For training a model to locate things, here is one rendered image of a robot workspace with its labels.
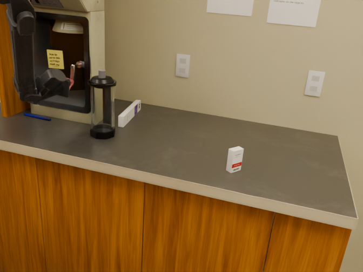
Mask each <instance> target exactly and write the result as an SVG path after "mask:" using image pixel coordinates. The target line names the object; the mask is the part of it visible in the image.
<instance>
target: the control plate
mask: <svg viewBox="0 0 363 272"><path fill-rule="evenodd" d="M38 1H39V2H40V3H36V2H35V0H32V1H31V4H32V5H41V6H51V7H58V8H64V7H63V6H62V4H61V2H60V1H59V0H38ZM42 1H44V2H42ZM47 1H49V3H47ZM53 1H54V3H53Z"/></svg>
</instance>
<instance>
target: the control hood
mask: <svg viewBox="0 0 363 272"><path fill-rule="evenodd" d="M59 1H60V2H61V4H62V6H63V7H64V8H58V7H51V6H41V5H32V6H37V7H43V8H53V9H63V10H73V11H84V12H90V0H59Z"/></svg>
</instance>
